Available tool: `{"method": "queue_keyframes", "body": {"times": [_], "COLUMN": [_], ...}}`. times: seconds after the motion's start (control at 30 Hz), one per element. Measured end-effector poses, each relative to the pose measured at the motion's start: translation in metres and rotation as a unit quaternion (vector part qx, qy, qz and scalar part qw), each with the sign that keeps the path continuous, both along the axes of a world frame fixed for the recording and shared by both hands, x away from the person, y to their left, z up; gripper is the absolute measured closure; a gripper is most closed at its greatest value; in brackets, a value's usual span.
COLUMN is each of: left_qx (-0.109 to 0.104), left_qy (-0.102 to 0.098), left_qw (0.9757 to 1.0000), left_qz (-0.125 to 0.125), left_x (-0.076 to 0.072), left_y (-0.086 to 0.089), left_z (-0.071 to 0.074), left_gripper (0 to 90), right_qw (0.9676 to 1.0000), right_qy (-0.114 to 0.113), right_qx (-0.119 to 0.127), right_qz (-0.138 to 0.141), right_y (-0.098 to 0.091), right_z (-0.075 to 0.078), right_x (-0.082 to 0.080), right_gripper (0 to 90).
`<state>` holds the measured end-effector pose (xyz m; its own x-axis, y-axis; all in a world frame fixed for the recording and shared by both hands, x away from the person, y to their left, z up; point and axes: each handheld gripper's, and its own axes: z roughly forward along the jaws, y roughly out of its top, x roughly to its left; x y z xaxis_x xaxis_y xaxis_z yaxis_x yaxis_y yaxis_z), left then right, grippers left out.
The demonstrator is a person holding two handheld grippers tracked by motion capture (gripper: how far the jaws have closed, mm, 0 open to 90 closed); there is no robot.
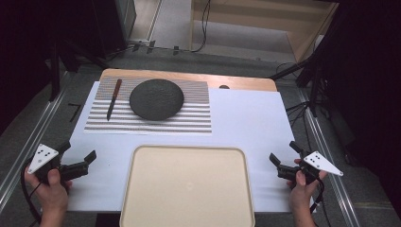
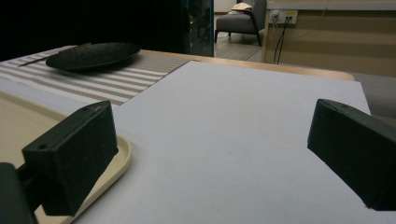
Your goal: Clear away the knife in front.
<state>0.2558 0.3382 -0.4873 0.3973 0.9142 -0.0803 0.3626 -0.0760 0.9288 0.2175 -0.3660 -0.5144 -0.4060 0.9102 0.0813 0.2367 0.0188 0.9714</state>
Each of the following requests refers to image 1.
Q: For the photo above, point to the dark curtain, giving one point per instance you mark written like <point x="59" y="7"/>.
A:
<point x="25" y="47"/>
<point x="369" y="78"/>

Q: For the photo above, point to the wooden shelf unit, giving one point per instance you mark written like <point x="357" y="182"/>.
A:
<point x="302" y="34"/>

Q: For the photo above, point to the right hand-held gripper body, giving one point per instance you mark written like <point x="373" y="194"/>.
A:
<point x="318" y="162"/>

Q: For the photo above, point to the beige plastic tray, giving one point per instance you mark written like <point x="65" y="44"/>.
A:
<point x="187" y="189"/>

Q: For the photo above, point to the white board sheet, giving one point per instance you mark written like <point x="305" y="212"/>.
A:
<point x="252" y="126"/>

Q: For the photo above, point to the person's left hand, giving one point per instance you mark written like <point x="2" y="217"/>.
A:
<point x="53" y="195"/>

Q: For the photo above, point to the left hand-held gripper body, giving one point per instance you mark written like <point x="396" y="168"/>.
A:
<point x="41" y="157"/>

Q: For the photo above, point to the person's right hand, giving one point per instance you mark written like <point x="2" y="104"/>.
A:
<point x="301" y="195"/>

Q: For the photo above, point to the dark round plate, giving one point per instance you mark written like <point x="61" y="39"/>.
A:
<point x="156" y="99"/>

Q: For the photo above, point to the striped placemat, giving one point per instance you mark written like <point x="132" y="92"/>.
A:
<point x="189" y="116"/>

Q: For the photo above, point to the black metal stand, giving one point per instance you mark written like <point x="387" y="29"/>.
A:
<point x="312" y="82"/>
<point x="55" y="72"/>

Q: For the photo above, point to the metal floor rail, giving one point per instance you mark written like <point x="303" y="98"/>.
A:
<point x="28" y="145"/>
<point x="327" y="151"/>

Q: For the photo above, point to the dark cabinet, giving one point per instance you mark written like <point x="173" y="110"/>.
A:
<point x="116" y="22"/>

